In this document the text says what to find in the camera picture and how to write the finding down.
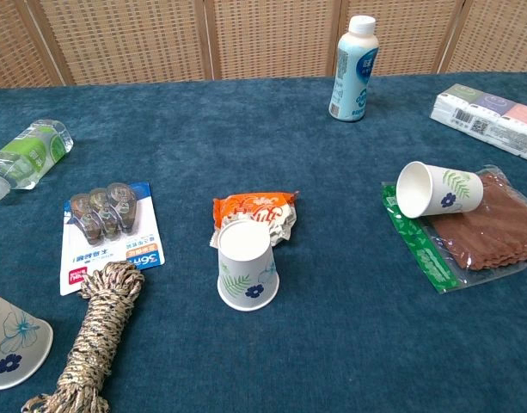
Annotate white floral paper cup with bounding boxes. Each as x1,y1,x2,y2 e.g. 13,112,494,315
0,291,54,391
217,219,280,312
395,161,485,219

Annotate orange white snack packet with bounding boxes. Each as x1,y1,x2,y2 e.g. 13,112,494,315
209,190,300,250

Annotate blue tablecloth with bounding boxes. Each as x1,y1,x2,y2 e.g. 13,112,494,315
0,71,527,413

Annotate white drink bottle blue label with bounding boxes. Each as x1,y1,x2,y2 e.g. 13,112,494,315
328,15,380,124

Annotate correction tape blister pack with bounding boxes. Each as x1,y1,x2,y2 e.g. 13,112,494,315
59,181,166,297

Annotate wicker folding screen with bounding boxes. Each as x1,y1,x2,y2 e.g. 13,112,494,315
0,0,527,89

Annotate zip bag brown cloths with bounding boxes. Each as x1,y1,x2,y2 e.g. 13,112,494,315
381,165,527,294

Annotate pastel tissue multipack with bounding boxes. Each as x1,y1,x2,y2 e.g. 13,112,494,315
429,83,527,165

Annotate clear bottle green label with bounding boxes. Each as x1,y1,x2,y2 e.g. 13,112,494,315
0,119,74,202

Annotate camouflage rope bundle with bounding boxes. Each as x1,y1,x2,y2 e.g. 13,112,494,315
21,260,146,413

